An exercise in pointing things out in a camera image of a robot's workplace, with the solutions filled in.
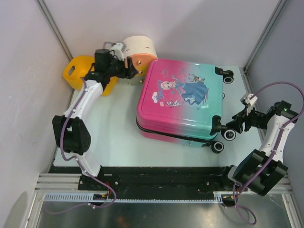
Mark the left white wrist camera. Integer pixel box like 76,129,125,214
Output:
110,42,125,60

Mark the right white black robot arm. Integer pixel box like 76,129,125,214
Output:
219,100,298,196

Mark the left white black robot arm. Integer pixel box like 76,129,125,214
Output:
52,48,138,190

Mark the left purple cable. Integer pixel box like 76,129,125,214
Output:
45,41,117,216

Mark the round pastel drawer cabinet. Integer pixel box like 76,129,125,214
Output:
121,35,157,86

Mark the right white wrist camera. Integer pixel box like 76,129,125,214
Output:
240,93,257,115

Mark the grey slotted cable duct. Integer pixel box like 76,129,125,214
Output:
44,191,224,204

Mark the purple cable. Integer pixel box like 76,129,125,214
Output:
45,41,117,216
223,81,304,226

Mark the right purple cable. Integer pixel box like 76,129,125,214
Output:
223,81,304,226

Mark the yellow plastic basket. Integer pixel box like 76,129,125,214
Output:
62,55,119,96

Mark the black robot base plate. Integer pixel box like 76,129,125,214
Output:
48,166,240,196

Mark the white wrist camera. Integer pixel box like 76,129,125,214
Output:
110,42,125,60
240,93,257,115

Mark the pink and teal children's suitcase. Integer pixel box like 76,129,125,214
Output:
136,58,236,153

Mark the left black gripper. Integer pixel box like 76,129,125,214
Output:
107,54,139,80

